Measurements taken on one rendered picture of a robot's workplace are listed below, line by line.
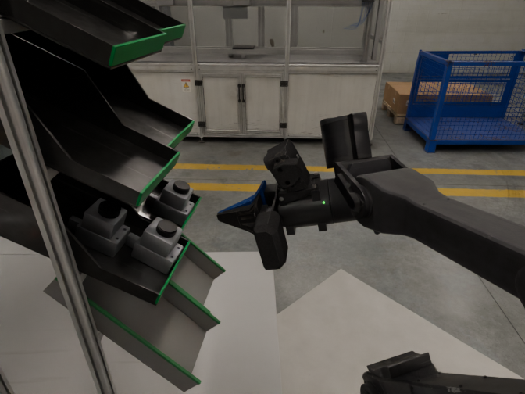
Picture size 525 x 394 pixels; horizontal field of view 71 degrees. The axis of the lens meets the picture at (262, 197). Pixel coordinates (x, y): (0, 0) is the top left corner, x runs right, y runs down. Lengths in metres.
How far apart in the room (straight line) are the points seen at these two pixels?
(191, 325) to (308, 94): 3.71
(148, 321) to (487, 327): 2.00
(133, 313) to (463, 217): 0.54
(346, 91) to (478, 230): 4.03
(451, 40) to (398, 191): 9.05
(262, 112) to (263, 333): 3.57
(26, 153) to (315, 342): 0.71
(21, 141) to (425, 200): 0.41
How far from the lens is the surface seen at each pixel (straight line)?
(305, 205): 0.45
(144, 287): 0.55
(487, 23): 9.64
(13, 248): 1.43
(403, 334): 1.00
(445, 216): 0.33
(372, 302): 1.05
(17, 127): 0.46
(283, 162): 0.42
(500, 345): 2.36
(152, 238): 0.56
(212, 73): 4.26
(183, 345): 0.73
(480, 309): 2.51
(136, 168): 0.53
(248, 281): 1.07
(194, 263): 0.87
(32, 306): 1.16
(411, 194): 0.37
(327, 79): 4.25
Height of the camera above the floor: 1.57
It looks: 29 degrees down
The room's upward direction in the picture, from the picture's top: straight up
